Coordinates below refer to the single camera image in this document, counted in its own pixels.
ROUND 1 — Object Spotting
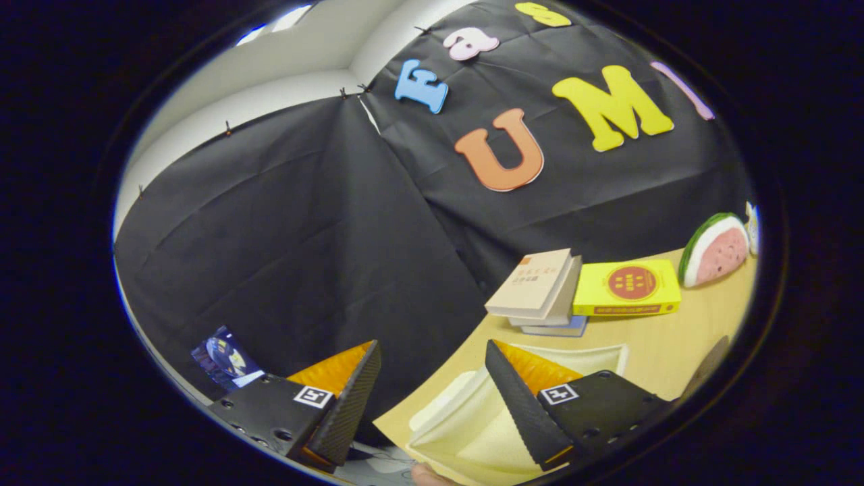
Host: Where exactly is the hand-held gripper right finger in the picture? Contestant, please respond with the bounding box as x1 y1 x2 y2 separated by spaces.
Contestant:
484 339 674 473

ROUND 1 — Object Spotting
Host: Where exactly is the long ceiling light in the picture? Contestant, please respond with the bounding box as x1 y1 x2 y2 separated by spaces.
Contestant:
236 3 315 47

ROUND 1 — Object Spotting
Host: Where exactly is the white plush toy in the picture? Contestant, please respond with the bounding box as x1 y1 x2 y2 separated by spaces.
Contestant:
745 201 761 257

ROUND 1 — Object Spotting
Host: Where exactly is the cream storage box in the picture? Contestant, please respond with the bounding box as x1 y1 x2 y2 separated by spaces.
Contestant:
375 343 629 486

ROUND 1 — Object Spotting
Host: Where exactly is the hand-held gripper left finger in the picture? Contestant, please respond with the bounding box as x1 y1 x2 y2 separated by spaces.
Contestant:
208 340 382 474

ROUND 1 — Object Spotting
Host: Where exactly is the yellow book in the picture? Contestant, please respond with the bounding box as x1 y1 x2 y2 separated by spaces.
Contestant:
572 259 682 317

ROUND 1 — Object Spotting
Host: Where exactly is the grey book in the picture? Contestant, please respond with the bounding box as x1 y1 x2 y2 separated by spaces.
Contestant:
508 255 583 328

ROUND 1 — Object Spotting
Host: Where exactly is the blue book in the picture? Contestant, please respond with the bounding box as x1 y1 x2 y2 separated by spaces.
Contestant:
520 315 589 338

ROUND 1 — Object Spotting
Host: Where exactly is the watermelon slice plush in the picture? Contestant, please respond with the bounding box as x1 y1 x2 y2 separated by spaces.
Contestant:
678 213 751 289

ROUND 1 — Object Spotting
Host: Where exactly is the beige book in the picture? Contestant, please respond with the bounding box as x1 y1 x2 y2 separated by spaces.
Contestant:
485 248 574 320

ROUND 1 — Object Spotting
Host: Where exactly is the blue wall poster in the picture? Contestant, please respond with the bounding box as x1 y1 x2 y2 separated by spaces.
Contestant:
192 326 266 393

